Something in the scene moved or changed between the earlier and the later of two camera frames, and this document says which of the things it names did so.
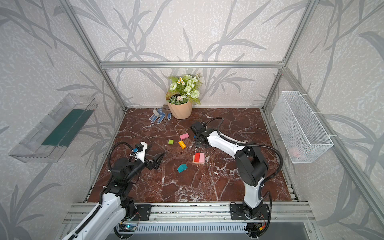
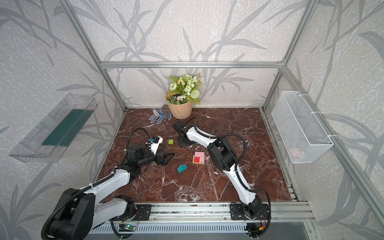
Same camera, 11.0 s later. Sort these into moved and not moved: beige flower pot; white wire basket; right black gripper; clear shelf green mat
Moved: right black gripper
Not moved: beige flower pot; white wire basket; clear shelf green mat
